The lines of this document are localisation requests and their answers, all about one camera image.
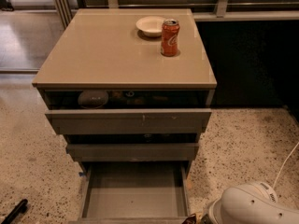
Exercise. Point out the black handle on floor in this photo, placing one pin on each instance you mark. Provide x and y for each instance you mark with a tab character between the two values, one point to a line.
20	208

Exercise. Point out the grey top drawer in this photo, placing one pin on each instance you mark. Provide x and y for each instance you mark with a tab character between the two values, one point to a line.
128	120

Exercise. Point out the brown chip bag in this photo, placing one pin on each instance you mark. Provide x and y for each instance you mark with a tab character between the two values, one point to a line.
192	219

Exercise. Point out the grey bottom drawer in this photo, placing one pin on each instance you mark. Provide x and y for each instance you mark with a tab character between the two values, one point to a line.
134	193

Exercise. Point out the dark round object in drawer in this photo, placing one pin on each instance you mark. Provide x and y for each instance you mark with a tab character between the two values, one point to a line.
93	99

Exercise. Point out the orange soda can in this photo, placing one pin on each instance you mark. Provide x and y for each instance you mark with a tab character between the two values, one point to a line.
169	42

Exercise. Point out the white bowl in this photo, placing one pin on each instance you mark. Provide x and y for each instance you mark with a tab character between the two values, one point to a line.
150	26

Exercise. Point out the grey drawer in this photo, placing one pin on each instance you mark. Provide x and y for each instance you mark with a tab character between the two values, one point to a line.
134	193
128	120
133	152

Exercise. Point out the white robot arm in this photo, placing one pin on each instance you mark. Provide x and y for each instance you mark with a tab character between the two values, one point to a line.
251	203

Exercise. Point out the grey drawer cabinet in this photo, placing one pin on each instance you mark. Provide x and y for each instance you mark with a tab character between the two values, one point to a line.
102	50

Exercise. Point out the grey middle drawer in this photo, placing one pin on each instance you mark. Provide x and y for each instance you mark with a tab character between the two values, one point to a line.
133	152

